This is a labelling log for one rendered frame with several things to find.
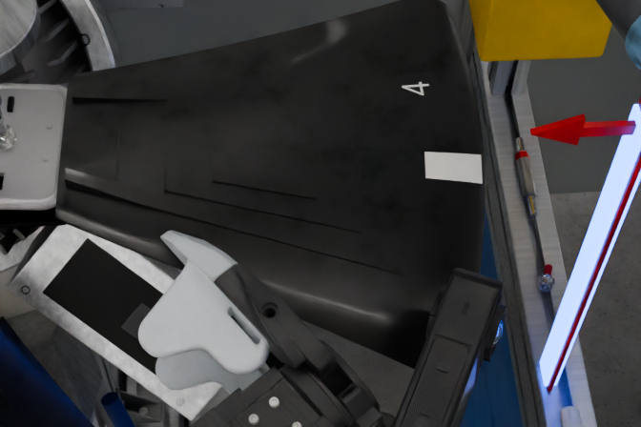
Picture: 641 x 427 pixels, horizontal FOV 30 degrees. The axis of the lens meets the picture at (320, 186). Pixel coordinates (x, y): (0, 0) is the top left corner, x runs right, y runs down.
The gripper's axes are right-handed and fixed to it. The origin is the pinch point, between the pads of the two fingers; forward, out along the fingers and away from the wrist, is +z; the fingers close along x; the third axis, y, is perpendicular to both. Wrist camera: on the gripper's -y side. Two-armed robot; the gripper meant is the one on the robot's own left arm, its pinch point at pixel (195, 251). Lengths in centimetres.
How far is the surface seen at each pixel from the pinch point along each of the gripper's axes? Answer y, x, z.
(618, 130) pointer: -22.4, 2.3, -8.9
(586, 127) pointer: -21.0, 1.8, -7.7
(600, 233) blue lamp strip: -21.8, 12.3, -9.8
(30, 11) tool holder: 0.3, -11.4, 9.2
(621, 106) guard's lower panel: -83, 99, 27
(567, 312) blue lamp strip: -20.9, 23.2, -9.4
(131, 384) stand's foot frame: -1, 111, 47
